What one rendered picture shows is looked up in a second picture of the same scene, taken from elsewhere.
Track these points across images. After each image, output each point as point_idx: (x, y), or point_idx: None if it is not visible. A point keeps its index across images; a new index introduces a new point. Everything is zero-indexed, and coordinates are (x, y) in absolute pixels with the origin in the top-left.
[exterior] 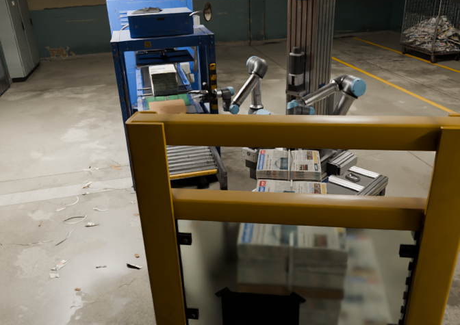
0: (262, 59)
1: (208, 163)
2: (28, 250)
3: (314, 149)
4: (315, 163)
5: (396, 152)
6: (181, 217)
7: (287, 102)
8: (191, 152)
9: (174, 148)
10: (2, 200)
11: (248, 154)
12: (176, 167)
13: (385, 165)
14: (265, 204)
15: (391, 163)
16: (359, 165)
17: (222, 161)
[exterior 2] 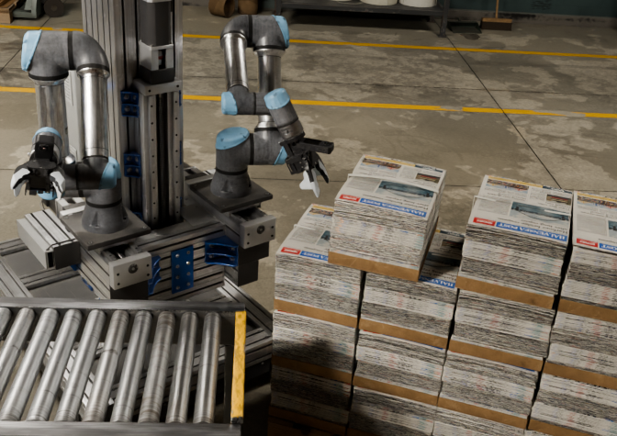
0: (82, 31)
1: (173, 325)
2: None
3: (246, 178)
4: (414, 165)
5: (8, 181)
6: None
7: (151, 113)
8: (89, 342)
9: (30, 374)
10: None
11: (134, 271)
12: (163, 384)
13: (39, 206)
14: None
15: (39, 197)
16: (13, 230)
17: (187, 301)
